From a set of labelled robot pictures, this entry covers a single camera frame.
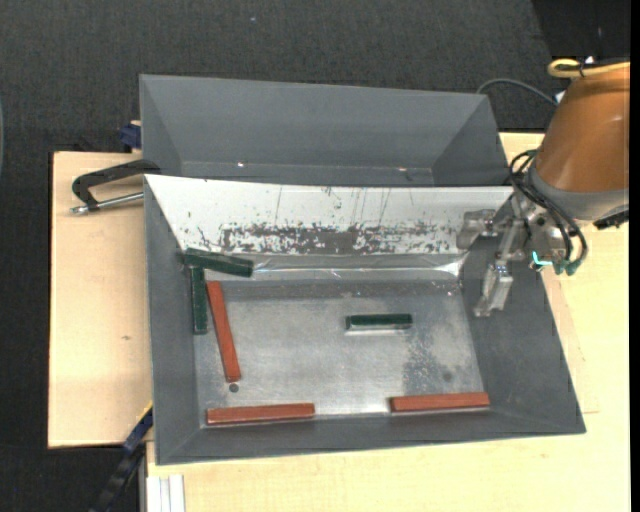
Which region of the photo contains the red-brown flat block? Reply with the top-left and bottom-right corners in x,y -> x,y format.
389,391 -> 492,414
205,402 -> 317,427
205,280 -> 243,384

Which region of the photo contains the pale wood flat board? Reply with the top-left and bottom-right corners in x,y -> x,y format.
47,149 -> 155,450

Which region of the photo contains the grey metal bin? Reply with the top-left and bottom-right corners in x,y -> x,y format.
138,73 -> 588,467

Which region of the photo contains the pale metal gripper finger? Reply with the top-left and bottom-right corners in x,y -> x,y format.
456,208 -> 502,251
472,263 -> 516,319

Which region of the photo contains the dark green flat block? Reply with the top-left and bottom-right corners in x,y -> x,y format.
344,312 -> 415,332
190,266 -> 210,336
181,247 -> 255,279

